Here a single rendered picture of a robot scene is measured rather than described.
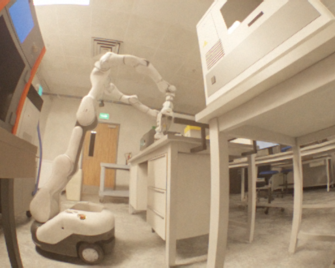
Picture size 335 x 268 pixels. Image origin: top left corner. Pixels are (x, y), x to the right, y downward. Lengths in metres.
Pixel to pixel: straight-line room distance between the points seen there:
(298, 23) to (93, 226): 1.26
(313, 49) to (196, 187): 1.05
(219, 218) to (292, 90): 0.47
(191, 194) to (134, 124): 4.05
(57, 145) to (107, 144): 1.55
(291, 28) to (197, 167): 1.02
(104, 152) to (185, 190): 3.82
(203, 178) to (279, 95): 0.89
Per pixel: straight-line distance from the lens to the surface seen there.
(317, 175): 5.22
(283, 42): 0.46
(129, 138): 4.83
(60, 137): 4.99
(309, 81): 0.43
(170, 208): 0.99
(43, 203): 1.29
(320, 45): 0.41
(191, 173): 1.15
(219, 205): 0.59
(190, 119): 0.94
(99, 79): 1.43
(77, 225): 1.06
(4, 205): 0.68
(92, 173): 4.71
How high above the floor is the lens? 0.64
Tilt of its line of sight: 16 degrees up
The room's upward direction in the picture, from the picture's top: 1 degrees clockwise
